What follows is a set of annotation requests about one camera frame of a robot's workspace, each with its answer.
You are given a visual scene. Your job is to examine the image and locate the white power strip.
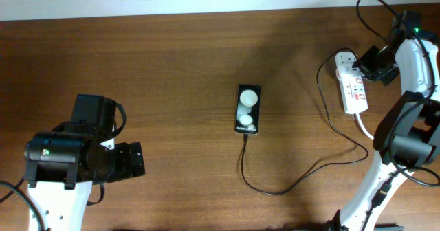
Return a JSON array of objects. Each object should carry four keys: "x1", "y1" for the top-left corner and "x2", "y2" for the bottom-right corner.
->
[{"x1": 334, "y1": 51, "x2": 369, "y2": 115}]

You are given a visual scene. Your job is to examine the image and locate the black charger cable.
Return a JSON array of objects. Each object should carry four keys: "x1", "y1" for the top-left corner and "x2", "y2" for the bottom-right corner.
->
[{"x1": 240, "y1": 47, "x2": 370, "y2": 196}]

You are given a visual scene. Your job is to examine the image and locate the black smartphone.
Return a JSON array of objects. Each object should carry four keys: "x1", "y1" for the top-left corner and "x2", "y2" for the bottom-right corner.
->
[{"x1": 234, "y1": 85, "x2": 261, "y2": 135}]

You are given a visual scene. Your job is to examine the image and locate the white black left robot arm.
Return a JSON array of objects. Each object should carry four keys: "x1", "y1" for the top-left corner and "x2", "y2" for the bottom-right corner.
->
[{"x1": 24, "y1": 120, "x2": 145, "y2": 230}]

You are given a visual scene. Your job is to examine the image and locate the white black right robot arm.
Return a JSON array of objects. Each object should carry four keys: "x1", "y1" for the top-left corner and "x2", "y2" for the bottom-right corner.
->
[{"x1": 326, "y1": 27, "x2": 439, "y2": 230}]

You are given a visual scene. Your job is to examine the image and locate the white charger plug adapter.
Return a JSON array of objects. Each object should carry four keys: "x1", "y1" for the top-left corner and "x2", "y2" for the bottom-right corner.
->
[{"x1": 335, "y1": 52, "x2": 363, "y2": 81}]

